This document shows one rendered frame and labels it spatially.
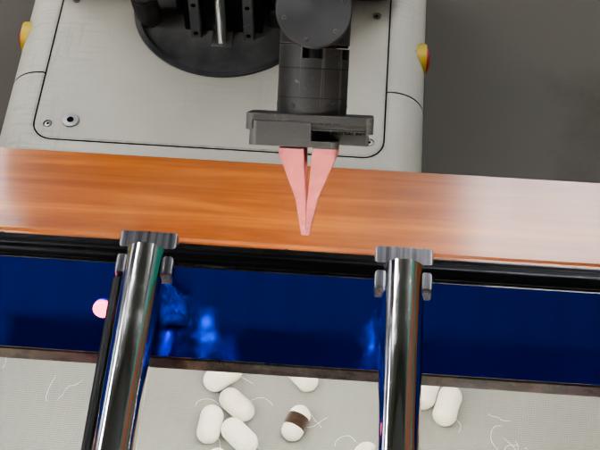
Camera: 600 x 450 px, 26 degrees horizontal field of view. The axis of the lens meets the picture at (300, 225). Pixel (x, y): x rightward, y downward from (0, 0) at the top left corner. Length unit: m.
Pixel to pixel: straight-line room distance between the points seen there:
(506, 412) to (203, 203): 0.33
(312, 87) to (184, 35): 0.98
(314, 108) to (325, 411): 0.26
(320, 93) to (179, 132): 0.85
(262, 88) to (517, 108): 0.55
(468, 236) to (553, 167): 1.04
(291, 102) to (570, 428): 0.36
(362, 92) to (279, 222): 0.75
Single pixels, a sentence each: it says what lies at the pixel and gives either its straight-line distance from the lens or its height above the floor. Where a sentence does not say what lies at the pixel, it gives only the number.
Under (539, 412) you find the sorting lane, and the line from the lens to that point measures 1.14.
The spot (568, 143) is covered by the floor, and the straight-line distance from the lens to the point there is 2.26.
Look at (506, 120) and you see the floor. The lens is 2.27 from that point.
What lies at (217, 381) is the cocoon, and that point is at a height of 0.76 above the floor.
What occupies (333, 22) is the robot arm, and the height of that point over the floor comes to 1.04.
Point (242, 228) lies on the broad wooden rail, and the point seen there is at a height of 0.77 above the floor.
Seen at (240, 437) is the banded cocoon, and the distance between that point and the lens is 1.09.
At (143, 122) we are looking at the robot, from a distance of 1.89.
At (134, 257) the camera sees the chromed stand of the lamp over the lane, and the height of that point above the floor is 1.12.
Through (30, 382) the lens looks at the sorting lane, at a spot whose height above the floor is 0.74.
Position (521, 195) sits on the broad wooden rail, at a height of 0.77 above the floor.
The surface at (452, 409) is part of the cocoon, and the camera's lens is 1.11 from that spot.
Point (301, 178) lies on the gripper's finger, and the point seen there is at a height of 0.90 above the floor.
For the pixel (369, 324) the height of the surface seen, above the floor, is 1.08.
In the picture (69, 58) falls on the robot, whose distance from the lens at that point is 1.99.
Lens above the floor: 1.75
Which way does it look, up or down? 56 degrees down
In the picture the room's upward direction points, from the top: straight up
